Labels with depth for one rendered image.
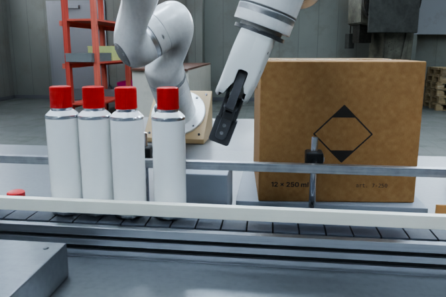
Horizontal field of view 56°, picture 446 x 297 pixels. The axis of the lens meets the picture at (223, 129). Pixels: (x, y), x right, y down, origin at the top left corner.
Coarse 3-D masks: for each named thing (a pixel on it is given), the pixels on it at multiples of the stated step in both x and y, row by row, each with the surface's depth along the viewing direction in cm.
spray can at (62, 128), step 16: (64, 96) 65; (48, 112) 66; (64, 112) 65; (48, 128) 65; (64, 128) 65; (48, 144) 66; (64, 144) 65; (48, 160) 67; (64, 160) 66; (64, 176) 66; (80, 176) 68; (64, 192) 67; (80, 192) 68
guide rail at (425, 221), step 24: (168, 216) 63; (192, 216) 63; (216, 216) 62; (240, 216) 62; (264, 216) 61; (288, 216) 61; (312, 216) 60; (336, 216) 60; (360, 216) 60; (384, 216) 59; (408, 216) 59; (432, 216) 58
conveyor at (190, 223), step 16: (96, 224) 65; (112, 224) 65; (128, 224) 64; (144, 224) 64; (160, 224) 64; (176, 224) 64; (192, 224) 64; (208, 224) 64; (224, 224) 64; (240, 224) 64; (256, 224) 64; (272, 224) 66; (288, 224) 64; (304, 224) 64; (320, 224) 64; (416, 240) 60; (432, 240) 59
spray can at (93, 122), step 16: (96, 96) 65; (80, 112) 66; (96, 112) 65; (80, 128) 65; (96, 128) 64; (80, 144) 66; (96, 144) 65; (80, 160) 67; (96, 160) 65; (96, 176) 66; (112, 176) 68; (96, 192) 66; (112, 192) 68
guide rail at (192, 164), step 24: (192, 168) 69; (216, 168) 69; (240, 168) 68; (264, 168) 68; (288, 168) 67; (312, 168) 67; (336, 168) 66; (360, 168) 66; (384, 168) 66; (408, 168) 65; (432, 168) 65
